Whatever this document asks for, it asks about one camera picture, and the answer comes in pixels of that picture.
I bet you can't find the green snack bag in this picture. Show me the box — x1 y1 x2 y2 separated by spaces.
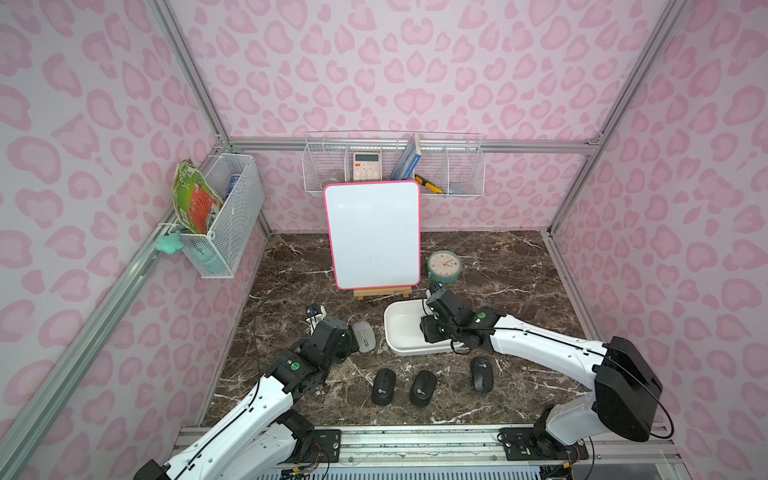
172 159 224 235

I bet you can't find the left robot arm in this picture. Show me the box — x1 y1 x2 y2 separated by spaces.
134 310 376 479

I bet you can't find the blue book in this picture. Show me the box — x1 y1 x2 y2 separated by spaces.
389 133 422 181

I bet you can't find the black slim mouse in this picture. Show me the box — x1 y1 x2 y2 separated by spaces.
409 370 438 408

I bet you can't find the grey computer mouse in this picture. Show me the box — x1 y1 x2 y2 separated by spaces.
351 321 377 353

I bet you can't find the white storage box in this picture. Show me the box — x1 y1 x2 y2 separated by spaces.
384 299 452 356

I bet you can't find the white mesh side basket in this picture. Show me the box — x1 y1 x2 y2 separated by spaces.
178 153 265 279

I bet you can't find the green wall hook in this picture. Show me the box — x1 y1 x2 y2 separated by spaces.
155 232 184 255

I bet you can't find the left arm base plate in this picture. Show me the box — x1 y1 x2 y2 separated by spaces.
286 429 342 464

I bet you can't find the wooden whiteboard stand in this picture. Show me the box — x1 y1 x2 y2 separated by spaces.
353 286 413 300

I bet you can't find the green round clock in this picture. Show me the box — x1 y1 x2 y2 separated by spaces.
427 250 463 284

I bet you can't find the black mouse rounded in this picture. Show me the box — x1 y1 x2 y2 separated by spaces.
470 357 494 394

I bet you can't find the black mouse with logo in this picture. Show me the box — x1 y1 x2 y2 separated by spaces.
371 368 396 406

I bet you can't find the pink framed whiteboard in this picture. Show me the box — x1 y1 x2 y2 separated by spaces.
323 181 421 290

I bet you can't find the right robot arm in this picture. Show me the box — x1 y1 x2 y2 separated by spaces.
420 288 663 460

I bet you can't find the pink calculator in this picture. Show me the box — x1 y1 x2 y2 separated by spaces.
352 151 382 182

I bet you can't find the yellow utility knife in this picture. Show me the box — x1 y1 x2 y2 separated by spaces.
414 175 444 195

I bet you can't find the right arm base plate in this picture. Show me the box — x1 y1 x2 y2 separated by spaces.
497 427 590 463

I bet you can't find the white wire rear basket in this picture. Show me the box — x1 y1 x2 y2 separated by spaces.
301 130 486 201

